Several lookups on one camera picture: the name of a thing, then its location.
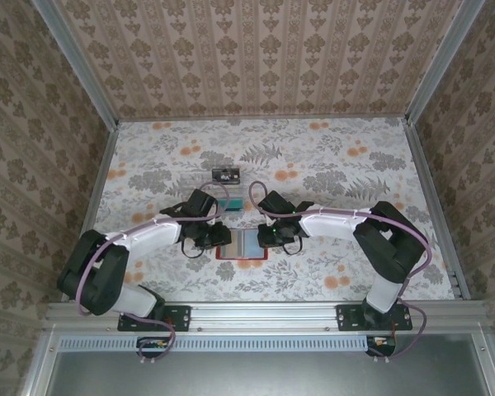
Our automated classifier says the black connector box with wires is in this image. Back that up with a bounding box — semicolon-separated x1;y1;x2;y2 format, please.
365;334;397;358
136;336;177;358

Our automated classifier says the aluminium frame post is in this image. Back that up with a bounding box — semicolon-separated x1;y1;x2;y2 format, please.
31;0;120;129
404;0;488;125

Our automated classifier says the white slotted cable duct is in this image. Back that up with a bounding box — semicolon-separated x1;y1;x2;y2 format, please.
59;334;370;352

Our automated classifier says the light blue credit card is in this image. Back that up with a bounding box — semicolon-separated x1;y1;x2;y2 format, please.
247;229;267;258

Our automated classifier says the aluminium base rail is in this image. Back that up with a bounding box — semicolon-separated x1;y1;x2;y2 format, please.
45;299;490;333

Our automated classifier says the purple cable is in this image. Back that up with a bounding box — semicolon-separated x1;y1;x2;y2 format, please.
77;181;232;366
248;180;434;365

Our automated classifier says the red card holder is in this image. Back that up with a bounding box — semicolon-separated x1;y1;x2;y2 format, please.
215;228;270;262

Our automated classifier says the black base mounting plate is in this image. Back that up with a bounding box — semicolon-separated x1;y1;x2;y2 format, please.
117;304;191;332
337;304;413;332

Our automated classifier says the thin aluminium frame rail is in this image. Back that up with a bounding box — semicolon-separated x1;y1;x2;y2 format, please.
117;116;409;124

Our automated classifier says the grey metal panel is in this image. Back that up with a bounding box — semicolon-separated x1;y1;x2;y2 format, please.
45;348;495;396

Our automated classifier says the black printed card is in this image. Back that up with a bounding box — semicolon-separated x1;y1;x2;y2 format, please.
211;167;243;186

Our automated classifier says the clear acrylic card stand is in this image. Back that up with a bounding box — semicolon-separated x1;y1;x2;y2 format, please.
180;167;245;212

